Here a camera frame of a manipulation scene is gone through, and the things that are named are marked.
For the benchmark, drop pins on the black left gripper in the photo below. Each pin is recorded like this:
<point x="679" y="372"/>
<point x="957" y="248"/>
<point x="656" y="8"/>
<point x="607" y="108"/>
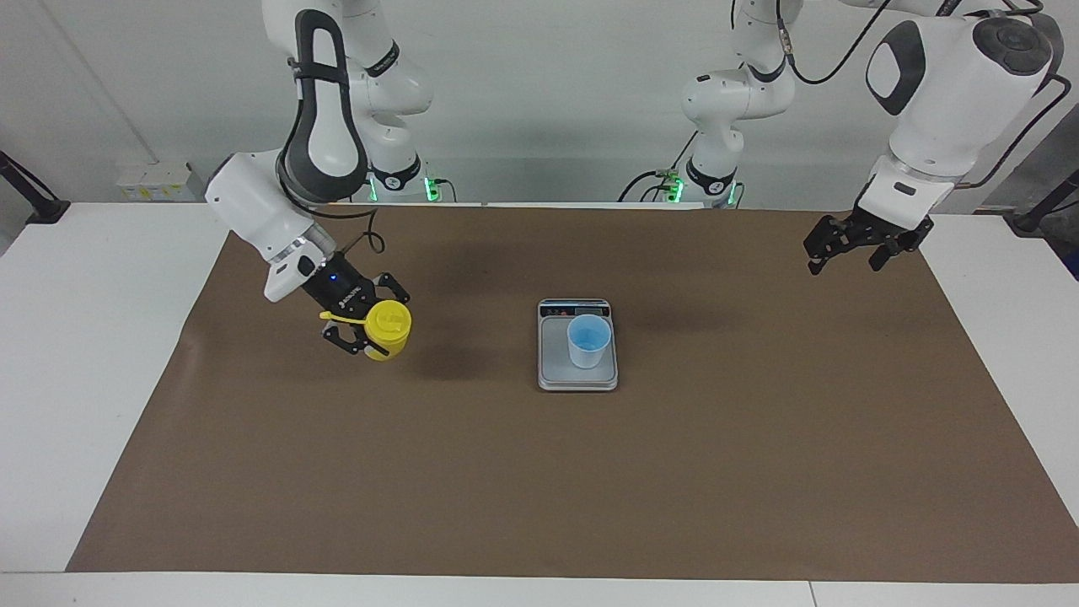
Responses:
<point x="889" y="226"/>

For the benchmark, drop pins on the black clamp stand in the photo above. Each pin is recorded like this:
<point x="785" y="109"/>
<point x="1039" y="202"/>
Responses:
<point x="1030" y="221"/>
<point x="42" y="209"/>

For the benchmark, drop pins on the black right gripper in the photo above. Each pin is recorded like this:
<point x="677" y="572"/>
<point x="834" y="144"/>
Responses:
<point x="341" y="291"/>

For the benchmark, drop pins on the silver digital kitchen scale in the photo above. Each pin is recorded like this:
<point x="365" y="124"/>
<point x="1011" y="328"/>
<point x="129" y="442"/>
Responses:
<point x="552" y="371"/>

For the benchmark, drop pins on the brown table mat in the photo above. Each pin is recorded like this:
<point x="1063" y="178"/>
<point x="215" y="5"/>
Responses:
<point x="590" y="489"/>

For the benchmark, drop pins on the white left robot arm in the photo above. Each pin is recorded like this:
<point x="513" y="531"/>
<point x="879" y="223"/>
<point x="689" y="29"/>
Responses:
<point x="952" y="110"/>

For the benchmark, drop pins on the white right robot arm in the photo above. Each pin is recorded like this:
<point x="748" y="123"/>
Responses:
<point x="253" y="202"/>

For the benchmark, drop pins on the light blue plastic cup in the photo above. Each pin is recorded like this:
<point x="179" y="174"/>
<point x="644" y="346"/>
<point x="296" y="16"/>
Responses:
<point x="587" y="350"/>

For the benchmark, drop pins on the grey metal panel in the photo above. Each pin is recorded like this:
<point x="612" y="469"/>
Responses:
<point x="1041" y="160"/>

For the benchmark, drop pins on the yellow squeeze bottle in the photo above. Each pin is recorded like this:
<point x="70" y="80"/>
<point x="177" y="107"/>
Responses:
<point x="392" y="324"/>

